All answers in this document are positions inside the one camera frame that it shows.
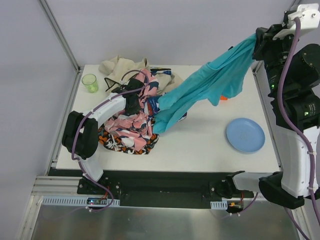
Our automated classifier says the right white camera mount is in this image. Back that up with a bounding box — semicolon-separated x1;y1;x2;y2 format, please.
272;3;320;41

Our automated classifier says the green transparent cup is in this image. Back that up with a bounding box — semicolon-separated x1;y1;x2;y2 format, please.
81;73;99;93

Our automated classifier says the beige cloth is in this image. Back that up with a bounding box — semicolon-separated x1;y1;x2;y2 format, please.
98;55;183;95

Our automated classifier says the light blue plate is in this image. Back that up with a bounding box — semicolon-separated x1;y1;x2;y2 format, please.
225;118;266;154

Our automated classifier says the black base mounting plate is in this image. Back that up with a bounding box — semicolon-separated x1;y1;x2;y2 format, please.
76;170;255;209

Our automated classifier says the pink floral cloth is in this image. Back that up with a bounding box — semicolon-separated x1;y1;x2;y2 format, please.
104;70;159;151

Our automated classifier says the orange black floral cloth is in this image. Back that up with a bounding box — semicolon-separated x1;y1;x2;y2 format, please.
98;125;160;155

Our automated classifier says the blue white patterned cloth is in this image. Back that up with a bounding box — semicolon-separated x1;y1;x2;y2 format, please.
143;66;183;116

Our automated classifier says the white slotted cable duct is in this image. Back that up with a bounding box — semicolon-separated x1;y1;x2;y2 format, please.
42;196;120;207

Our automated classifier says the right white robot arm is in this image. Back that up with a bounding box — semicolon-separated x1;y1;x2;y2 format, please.
220;24;320;209

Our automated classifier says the teal cloth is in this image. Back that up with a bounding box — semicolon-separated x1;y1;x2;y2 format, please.
153;34;257;134

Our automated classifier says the left aluminium frame post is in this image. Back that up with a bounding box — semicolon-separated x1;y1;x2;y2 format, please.
38;0;81;73

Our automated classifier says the orange cube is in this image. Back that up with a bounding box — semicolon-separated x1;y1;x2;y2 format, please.
220;95;228;101

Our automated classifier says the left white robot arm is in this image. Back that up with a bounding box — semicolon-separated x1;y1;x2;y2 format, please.
61;78;147;182

